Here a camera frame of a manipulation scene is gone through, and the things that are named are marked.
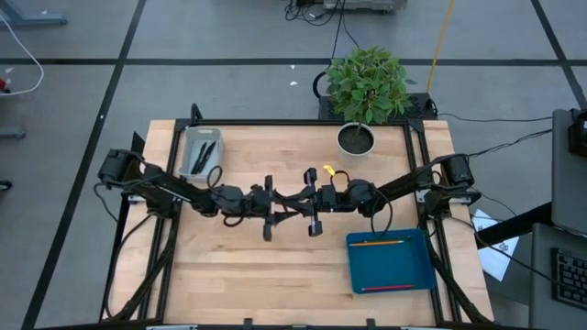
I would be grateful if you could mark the white plastic bin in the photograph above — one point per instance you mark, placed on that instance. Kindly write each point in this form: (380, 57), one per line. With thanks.
(189, 151)

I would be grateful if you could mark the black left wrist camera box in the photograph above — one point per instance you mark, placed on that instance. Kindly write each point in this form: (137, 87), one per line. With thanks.
(256, 200)

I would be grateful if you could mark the grey equipment on wheels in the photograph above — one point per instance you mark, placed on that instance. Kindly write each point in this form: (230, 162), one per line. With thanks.
(362, 4)

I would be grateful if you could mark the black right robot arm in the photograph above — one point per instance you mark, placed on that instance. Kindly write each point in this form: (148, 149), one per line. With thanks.
(403, 188)

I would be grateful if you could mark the grey desk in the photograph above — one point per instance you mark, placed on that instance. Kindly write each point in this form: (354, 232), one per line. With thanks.
(541, 275)

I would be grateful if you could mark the black aluminium rig frame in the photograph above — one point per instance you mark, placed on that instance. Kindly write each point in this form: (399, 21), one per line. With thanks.
(275, 122)

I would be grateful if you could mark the black keyboard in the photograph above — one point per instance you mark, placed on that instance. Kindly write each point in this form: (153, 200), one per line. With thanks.
(571, 279)

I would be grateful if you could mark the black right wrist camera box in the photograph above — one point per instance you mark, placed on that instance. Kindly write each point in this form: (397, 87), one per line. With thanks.
(328, 197)

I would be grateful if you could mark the black box device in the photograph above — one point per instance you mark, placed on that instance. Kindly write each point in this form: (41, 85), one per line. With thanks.
(579, 135)

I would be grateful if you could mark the red pencil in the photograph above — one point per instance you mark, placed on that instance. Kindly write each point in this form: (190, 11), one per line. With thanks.
(387, 288)

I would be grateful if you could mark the orange pencil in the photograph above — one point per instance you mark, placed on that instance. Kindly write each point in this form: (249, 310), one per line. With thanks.
(376, 243)

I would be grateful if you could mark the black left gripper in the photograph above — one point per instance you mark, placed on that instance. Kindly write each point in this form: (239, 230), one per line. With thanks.
(269, 229)

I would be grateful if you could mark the blue plastic tray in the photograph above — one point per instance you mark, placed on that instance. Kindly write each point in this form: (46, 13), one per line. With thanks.
(390, 266)

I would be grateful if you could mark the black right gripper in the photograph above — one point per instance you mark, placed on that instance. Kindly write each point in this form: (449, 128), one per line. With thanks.
(313, 227)

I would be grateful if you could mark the green pencil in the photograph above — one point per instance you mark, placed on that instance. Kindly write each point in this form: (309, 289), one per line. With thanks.
(390, 238)

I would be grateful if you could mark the grey table foot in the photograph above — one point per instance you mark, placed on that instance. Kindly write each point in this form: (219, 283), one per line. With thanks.
(11, 132)
(27, 19)

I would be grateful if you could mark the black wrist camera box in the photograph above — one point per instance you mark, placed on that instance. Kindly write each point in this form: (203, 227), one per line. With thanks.
(256, 200)
(328, 197)

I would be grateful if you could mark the white paper sheet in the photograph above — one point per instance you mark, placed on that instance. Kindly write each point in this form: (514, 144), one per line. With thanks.
(495, 261)

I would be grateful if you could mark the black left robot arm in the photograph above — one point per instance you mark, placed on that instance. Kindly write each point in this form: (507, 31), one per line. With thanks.
(174, 192)

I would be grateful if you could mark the black arched corner bracket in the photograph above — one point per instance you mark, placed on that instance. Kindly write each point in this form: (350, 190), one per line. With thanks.
(196, 112)

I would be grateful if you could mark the white plant pot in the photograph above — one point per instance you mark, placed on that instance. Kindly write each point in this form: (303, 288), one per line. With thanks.
(355, 139)

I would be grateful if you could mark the green leafy plant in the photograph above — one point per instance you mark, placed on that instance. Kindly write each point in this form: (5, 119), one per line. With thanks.
(367, 84)

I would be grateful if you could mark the black pen with white print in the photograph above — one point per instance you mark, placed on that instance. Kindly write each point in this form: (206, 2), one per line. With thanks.
(199, 158)

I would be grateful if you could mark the red object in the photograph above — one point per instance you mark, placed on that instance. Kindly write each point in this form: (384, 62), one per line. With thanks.
(3, 84)

